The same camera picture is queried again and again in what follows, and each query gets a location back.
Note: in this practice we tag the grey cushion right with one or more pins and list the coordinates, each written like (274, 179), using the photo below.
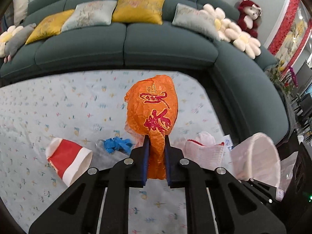
(198, 21)

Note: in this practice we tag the blue crumpled glove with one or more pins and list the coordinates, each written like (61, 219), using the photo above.
(118, 144)

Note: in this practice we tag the white flower pillow outer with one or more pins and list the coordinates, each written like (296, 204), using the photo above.
(244, 42)

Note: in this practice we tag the grey cushion left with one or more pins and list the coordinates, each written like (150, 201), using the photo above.
(90, 14)

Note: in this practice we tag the dark green sectional sofa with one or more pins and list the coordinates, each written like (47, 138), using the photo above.
(254, 103)

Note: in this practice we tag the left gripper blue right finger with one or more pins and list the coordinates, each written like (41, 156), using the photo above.
(167, 149)

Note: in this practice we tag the orange plastic bag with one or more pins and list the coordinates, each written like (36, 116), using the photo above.
(152, 109)

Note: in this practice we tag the red gold wall decoration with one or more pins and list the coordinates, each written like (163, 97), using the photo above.
(291, 36)

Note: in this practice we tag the white flower pillow left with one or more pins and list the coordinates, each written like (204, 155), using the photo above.
(6, 36)

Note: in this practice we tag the yellow cushion left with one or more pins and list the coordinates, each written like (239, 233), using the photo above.
(49, 26)

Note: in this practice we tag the white flower pillow inner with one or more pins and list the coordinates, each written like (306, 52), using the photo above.
(221, 21)

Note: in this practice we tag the white red wrapper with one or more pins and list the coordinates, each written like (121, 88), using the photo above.
(204, 151)

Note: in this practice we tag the potted flower plant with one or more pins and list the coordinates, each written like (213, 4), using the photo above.
(283, 78)

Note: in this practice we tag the floral light blue tablecloth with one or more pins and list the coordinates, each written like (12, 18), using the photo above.
(84, 107)

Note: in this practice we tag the yellow cushion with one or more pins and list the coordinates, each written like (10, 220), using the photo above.
(138, 11)
(49, 26)

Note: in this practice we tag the grey plush toy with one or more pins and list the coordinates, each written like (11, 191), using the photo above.
(17, 41)

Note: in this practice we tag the white lined trash bin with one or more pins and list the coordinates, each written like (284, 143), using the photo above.
(257, 158)

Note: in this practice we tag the yellow cushion centre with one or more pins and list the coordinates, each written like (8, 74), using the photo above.
(138, 11)

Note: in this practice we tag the white flower pillow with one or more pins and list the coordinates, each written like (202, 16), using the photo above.
(6, 36)
(244, 42)
(221, 21)

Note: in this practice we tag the red white plush monkey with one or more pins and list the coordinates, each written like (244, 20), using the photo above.
(250, 14)

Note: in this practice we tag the red white paper cup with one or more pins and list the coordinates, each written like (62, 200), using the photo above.
(69, 159)

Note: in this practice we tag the white penguin plush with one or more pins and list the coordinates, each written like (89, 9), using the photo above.
(20, 11)

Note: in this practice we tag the grey cushion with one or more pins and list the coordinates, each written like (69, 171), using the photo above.
(90, 14)
(198, 21)

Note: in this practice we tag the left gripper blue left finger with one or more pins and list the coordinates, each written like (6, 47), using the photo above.
(145, 163)

